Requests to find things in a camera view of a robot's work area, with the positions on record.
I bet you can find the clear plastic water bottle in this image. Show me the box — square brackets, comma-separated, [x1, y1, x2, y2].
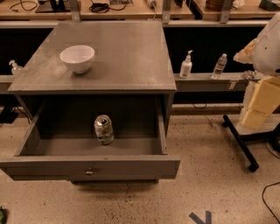
[211, 53, 228, 80]

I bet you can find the black monitor stand base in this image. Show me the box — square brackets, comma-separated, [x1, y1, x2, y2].
[35, 0, 71, 13]

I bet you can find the black looped cable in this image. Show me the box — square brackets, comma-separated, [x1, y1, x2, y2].
[9, 0, 39, 12]

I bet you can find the grey drawer cabinet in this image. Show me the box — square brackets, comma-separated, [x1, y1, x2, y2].
[7, 20, 178, 185]

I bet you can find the white ceramic bowl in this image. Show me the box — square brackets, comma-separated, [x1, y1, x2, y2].
[59, 45, 95, 74]

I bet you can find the white pump lotion bottle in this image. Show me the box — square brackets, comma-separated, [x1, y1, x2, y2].
[179, 50, 193, 78]

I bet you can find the open grey top drawer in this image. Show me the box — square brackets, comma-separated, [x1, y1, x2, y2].
[0, 95, 180, 182]

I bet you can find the crumpled foil wrapper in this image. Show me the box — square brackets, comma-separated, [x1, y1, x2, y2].
[243, 70, 256, 80]

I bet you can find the clear pump sanitizer bottle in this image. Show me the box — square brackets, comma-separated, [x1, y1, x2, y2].
[9, 59, 23, 76]

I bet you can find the blue tape floor marker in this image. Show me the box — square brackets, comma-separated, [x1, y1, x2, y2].
[188, 210, 213, 224]

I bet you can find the black coiled cable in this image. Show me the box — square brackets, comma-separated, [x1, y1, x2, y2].
[88, 0, 130, 14]

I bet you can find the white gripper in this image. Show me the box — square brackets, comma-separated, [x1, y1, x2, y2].
[233, 38, 280, 130]

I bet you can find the wooden back workbench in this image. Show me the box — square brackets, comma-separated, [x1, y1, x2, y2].
[0, 0, 276, 23]

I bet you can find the green object at edge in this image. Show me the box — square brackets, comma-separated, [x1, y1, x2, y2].
[0, 207, 6, 224]

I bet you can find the black floor cable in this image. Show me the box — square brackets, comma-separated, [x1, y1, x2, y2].
[261, 181, 280, 224]

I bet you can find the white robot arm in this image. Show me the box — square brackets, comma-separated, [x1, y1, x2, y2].
[234, 12, 280, 134]

